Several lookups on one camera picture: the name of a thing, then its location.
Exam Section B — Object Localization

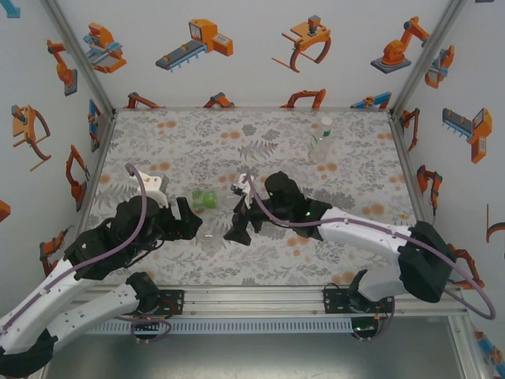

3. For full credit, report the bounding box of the clear unlabelled plastic bottle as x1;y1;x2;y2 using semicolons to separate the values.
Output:
195;220;226;253

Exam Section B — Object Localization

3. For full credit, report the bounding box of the clear bottle wide green label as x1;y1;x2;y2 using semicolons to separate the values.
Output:
192;189;236;212

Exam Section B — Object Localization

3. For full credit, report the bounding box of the clear bottle thin green label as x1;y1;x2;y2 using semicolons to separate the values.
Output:
309;115;334;163

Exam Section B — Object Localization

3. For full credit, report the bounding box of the floral patterned table cover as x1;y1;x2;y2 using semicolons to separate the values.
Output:
77;109;439;287

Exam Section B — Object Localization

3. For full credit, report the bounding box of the small controller circuit board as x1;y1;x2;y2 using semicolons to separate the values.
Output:
353;317;380;335
133;315;163;328

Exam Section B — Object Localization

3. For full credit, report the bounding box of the aluminium frame side rail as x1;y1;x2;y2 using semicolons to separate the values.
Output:
70;112;119;269
388;112;451;285

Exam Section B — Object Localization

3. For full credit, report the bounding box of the wide aluminium base rail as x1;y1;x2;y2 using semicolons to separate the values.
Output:
74;284;469;319

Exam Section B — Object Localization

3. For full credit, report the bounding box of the slotted grey cable tray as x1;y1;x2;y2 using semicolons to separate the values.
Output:
84;317;354;336

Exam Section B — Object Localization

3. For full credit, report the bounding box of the aluminium frame post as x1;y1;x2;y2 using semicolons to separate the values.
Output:
41;0;118;118
388;0;470;118

